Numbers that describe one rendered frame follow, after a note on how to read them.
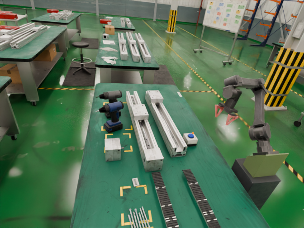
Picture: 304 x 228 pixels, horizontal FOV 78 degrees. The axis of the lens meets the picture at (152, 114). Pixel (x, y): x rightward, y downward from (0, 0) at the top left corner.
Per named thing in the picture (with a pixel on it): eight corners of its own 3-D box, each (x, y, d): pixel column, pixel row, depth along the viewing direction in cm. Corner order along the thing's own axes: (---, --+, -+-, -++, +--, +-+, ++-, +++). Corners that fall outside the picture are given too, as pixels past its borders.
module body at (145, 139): (157, 159, 120) (159, 149, 115) (142, 160, 117) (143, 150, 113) (135, 98, 184) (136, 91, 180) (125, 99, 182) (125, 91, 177)
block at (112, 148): (124, 159, 116) (125, 148, 111) (105, 161, 113) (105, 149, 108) (122, 148, 124) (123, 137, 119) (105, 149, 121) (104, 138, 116)
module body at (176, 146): (185, 155, 125) (187, 146, 120) (170, 157, 122) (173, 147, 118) (154, 98, 189) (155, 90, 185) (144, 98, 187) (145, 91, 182)
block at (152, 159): (165, 169, 113) (167, 158, 108) (144, 172, 110) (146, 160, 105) (161, 158, 120) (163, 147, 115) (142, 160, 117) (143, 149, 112)
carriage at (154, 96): (162, 105, 168) (163, 98, 164) (150, 105, 165) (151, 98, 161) (157, 96, 181) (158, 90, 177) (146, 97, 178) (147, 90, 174)
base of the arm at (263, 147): (280, 153, 111) (262, 154, 122) (277, 139, 113) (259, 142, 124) (268, 154, 108) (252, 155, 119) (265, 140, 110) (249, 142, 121)
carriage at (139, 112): (148, 122, 143) (149, 115, 139) (133, 123, 140) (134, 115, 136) (143, 111, 156) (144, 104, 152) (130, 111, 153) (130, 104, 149)
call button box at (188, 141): (196, 146, 134) (198, 139, 131) (183, 147, 132) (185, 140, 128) (191, 139, 141) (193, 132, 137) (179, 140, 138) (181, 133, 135)
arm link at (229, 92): (240, 76, 106) (226, 81, 113) (231, 73, 99) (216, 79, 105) (246, 96, 105) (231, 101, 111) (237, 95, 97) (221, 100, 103)
